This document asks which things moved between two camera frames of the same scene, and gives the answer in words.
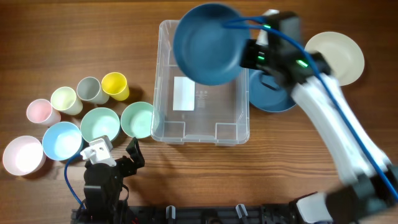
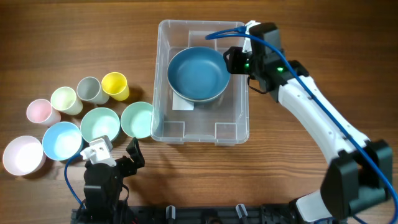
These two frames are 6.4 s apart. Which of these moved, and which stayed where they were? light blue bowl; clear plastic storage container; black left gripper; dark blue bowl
Moved: dark blue bowl
Stayed: clear plastic storage container; black left gripper; light blue bowl
